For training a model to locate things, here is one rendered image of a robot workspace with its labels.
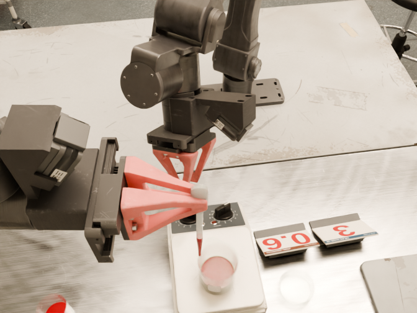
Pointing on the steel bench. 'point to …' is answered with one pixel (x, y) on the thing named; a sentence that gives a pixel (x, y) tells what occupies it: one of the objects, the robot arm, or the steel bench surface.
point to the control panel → (237, 220)
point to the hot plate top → (186, 268)
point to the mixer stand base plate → (392, 283)
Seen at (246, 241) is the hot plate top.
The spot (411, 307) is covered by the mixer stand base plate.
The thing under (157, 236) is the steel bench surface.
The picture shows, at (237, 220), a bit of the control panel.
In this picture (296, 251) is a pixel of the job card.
